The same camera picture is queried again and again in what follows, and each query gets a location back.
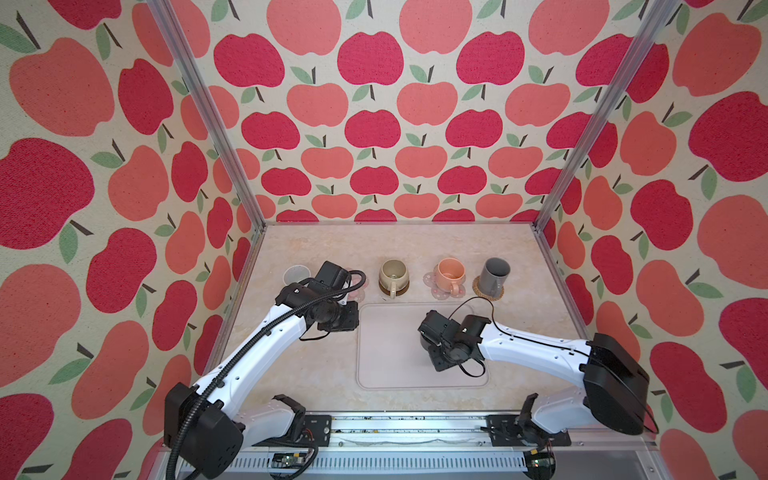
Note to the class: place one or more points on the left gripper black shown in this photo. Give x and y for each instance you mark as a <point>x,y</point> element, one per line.
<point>352,321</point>

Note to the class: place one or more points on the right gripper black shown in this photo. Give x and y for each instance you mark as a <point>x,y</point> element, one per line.
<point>436,365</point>

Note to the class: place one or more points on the white mug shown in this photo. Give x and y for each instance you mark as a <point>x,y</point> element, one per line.
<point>296,273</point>

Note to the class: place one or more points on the woven rattan round coaster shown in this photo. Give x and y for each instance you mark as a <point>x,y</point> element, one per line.
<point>479,292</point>

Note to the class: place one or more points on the pink flower coaster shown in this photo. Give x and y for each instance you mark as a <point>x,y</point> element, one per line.
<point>359,294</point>
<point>435,291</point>

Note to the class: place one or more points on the grey mug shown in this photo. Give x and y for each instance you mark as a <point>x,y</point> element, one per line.
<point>494,274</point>

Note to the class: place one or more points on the peach pink mug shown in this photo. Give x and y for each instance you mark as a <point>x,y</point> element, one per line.
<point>450,276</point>

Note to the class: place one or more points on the beige mug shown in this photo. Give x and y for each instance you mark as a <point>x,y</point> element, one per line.
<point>393,275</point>

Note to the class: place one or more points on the brown wooden round coaster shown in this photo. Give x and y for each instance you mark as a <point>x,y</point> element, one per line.
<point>387,293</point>

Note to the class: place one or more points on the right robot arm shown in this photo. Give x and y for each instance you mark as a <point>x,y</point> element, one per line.
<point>608,386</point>

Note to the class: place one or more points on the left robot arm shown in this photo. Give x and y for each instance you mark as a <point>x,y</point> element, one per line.
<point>203,422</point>

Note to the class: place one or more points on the clear plastic tray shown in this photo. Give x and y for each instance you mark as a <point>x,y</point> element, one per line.
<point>390,355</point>

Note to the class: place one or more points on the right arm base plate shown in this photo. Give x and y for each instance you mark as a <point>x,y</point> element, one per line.
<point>508,430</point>

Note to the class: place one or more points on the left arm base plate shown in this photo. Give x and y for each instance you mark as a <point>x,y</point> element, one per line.
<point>315,430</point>

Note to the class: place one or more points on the right aluminium corner post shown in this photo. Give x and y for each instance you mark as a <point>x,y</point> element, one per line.
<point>639,48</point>

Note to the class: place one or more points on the aluminium corner post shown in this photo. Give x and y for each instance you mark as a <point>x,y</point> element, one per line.
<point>639,48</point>
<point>173,33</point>

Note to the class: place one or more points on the left aluminium corner post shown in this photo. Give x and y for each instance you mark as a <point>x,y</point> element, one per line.
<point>173,33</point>

